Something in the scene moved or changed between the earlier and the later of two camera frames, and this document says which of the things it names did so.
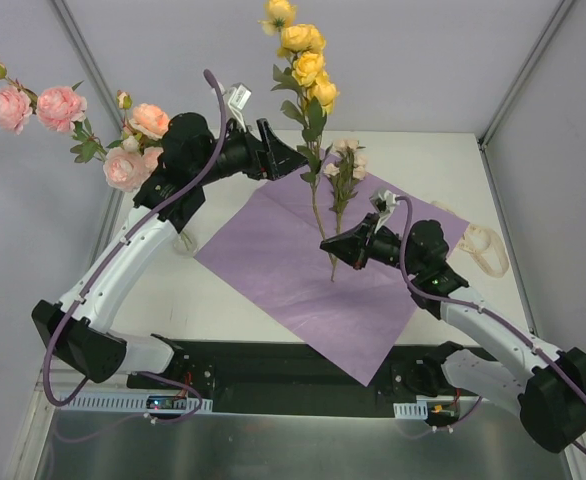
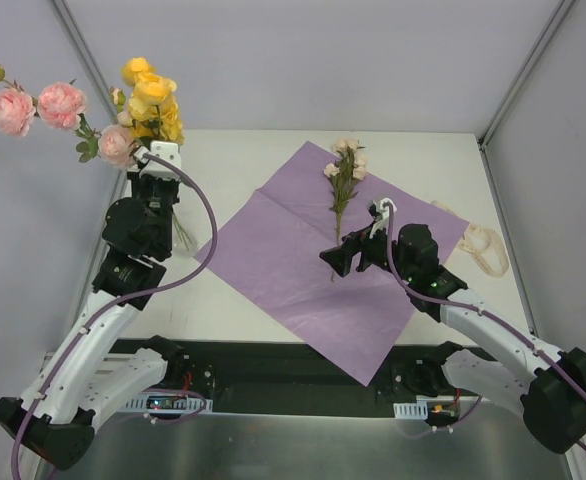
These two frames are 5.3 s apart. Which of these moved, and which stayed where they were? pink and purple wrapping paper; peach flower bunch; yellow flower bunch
Moved: yellow flower bunch
Stayed: peach flower bunch; pink and purple wrapping paper
